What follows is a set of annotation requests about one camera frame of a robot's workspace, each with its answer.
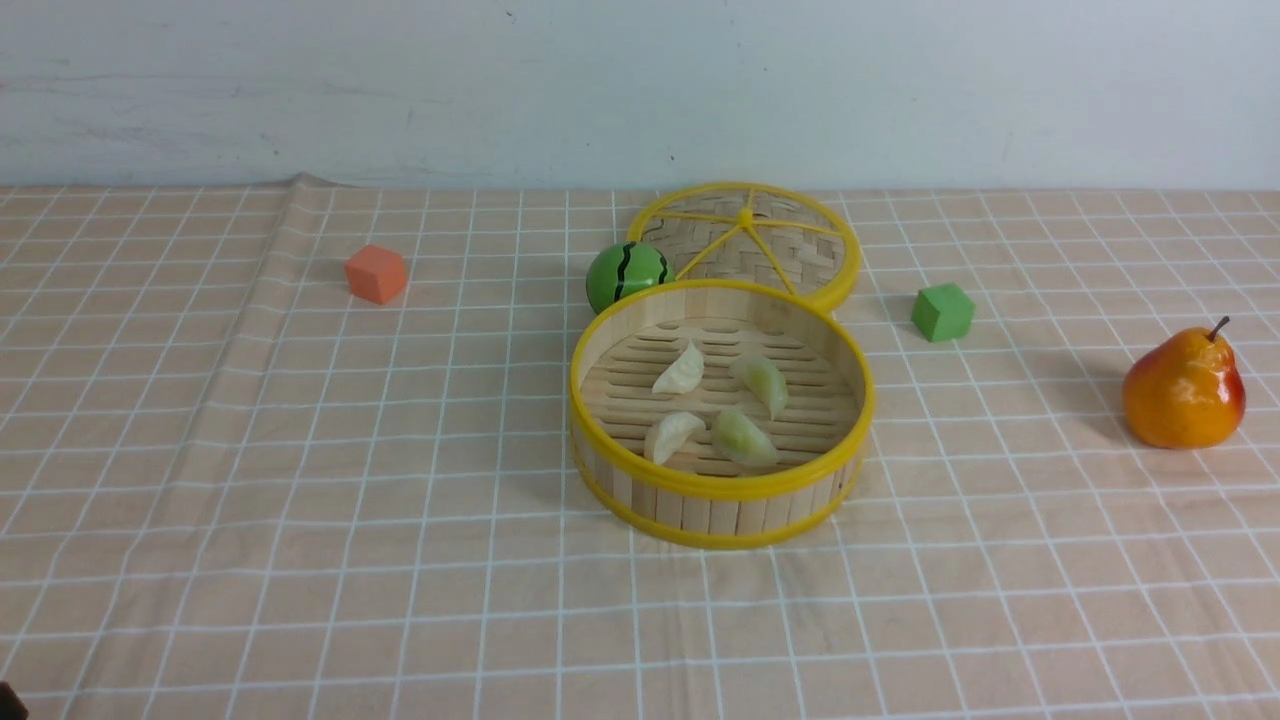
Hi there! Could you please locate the white dumpling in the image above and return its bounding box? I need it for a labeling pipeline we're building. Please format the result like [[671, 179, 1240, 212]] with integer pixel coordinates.
[[643, 411, 707, 466], [652, 340, 705, 395]]

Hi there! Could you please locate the greenish dumpling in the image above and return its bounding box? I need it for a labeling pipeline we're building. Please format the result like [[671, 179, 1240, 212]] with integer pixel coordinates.
[[730, 354, 790, 420], [710, 407, 780, 468]]

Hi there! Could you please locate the bamboo steamer tray yellow rim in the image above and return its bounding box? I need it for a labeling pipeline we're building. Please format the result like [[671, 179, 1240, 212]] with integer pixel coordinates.
[[568, 281, 877, 550]]

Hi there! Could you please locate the bamboo steamer lid yellow rim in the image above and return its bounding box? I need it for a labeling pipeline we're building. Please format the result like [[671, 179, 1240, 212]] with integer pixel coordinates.
[[626, 182, 863, 313]]

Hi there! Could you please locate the green watermelon toy ball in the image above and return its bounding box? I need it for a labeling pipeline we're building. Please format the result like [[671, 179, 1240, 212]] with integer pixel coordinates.
[[585, 241, 675, 314]]

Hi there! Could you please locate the orange foam cube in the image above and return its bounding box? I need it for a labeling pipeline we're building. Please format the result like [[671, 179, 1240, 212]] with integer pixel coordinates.
[[344, 243, 410, 305]]

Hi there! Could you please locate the green foam cube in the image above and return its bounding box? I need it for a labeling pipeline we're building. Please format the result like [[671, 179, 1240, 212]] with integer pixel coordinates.
[[911, 283, 977, 343]]

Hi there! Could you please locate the checkered beige tablecloth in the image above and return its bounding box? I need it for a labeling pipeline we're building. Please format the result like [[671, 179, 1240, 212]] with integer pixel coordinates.
[[1, 178, 1279, 719]]

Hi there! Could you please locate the orange yellow toy pear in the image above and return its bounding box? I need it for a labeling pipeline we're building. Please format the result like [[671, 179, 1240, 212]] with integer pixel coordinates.
[[1123, 316, 1245, 450]]

